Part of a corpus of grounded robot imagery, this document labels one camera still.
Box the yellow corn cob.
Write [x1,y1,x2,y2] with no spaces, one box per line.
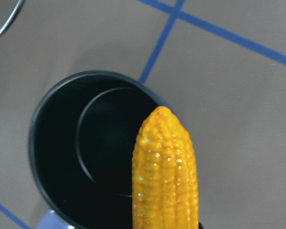
[132,106,199,229]

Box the glass pot lid blue knob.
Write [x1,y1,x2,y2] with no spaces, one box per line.
[0,0,25,37]

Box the dark blue saucepan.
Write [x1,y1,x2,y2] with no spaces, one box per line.
[29,70,167,229]

